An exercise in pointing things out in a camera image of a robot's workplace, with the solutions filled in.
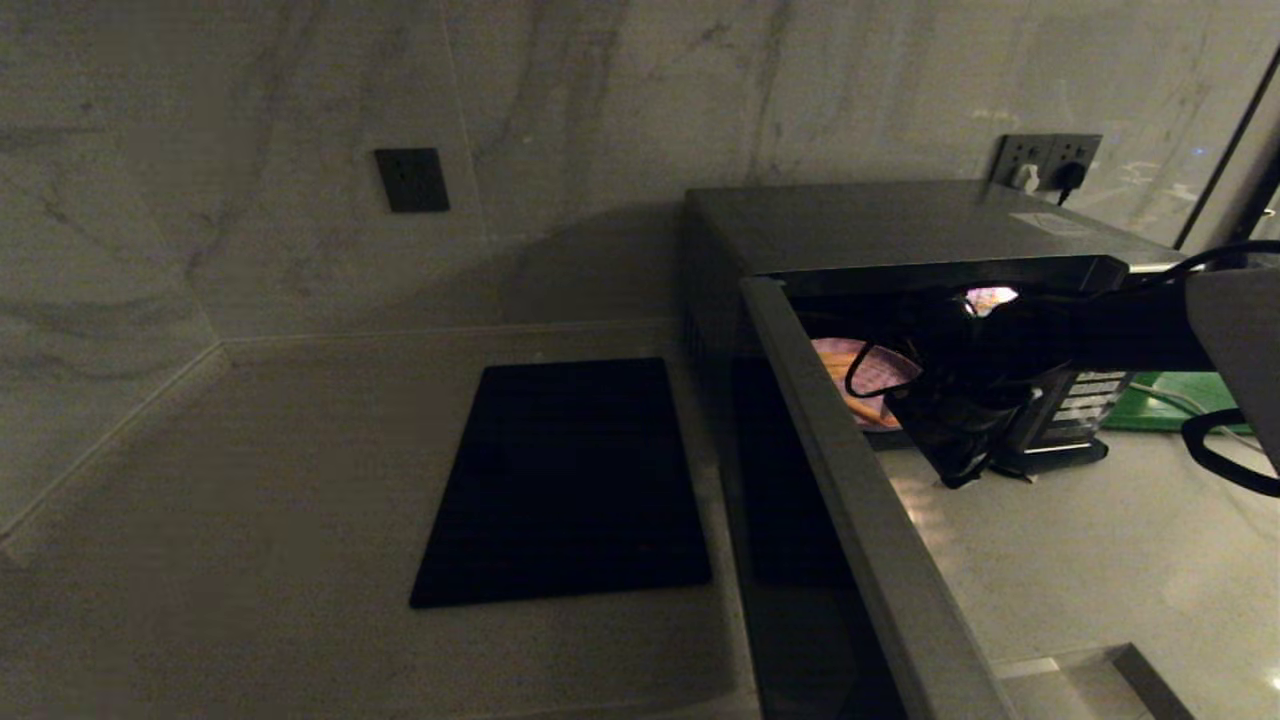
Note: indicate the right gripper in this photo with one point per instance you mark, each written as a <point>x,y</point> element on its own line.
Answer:
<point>960,420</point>

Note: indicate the purple plate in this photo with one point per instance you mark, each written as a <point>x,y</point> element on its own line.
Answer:
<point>870,380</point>

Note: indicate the silver black microwave oven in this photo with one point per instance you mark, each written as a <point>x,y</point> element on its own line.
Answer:
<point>850,520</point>

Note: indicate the silver microwave oven body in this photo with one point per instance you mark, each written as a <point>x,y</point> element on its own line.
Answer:
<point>880,220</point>

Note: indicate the orange french fry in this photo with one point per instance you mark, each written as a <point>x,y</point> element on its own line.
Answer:
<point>838,365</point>
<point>865,408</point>

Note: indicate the dark rectangular pad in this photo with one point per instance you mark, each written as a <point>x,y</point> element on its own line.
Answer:
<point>1060,458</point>

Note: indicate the green cutting board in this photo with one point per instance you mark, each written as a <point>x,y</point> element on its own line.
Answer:
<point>1170,400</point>

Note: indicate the white power plug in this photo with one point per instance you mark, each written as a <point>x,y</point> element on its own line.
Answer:
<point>1025,179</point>

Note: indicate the black power plug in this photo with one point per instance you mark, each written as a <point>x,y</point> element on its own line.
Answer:
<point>1071,176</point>

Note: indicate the black induction cooktop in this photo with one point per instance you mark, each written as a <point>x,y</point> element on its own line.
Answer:
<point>565,480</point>

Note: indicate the light grey wall socket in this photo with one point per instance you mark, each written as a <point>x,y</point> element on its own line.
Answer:
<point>1084,150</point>
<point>1015,150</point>

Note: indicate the black window frame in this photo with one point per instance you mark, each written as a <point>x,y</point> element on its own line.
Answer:
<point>1225,180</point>

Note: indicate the dark grey wall socket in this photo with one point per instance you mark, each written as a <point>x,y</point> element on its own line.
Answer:
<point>412,180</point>

